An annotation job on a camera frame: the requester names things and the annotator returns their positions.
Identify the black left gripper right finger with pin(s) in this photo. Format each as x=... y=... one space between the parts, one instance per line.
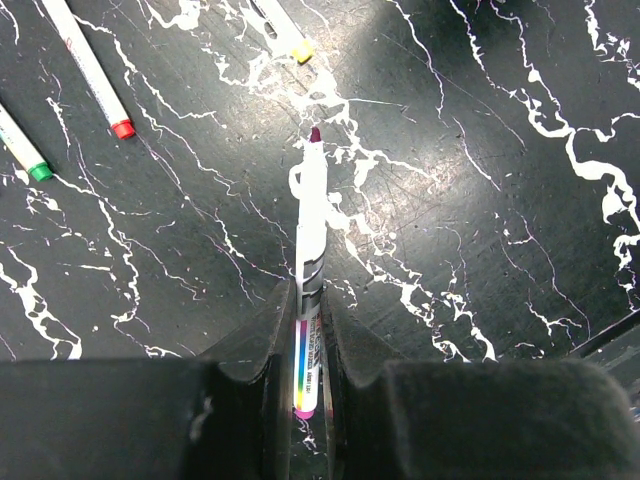
x=356 y=402

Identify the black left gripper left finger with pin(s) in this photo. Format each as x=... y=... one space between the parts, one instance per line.
x=246 y=433

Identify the white pen purple end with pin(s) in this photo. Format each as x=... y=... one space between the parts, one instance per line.
x=308 y=185

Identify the white pen green end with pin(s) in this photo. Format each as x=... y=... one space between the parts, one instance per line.
x=22 y=149

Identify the white pen yellow end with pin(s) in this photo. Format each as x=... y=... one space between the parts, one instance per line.
x=285 y=29

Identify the white pen red end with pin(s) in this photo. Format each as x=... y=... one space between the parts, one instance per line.
x=89 y=66

